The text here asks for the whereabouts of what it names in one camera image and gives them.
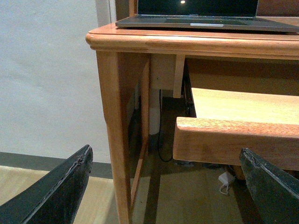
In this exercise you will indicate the white pipe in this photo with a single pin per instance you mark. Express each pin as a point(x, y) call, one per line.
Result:
point(154, 111)

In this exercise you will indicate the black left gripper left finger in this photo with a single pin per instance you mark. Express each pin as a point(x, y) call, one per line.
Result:
point(56, 197)

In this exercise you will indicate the wooden keyboard tray drawer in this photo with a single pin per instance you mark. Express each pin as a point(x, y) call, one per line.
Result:
point(227, 121)

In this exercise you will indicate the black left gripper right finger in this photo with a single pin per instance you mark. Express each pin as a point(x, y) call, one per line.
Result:
point(274, 191)

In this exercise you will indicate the white power adapter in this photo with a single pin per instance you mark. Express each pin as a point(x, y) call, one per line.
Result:
point(226, 179)

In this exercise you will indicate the wooden desk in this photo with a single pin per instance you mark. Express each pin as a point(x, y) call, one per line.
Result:
point(133, 61)

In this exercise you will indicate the grey laptop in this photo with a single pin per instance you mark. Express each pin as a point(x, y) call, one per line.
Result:
point(205, 14)

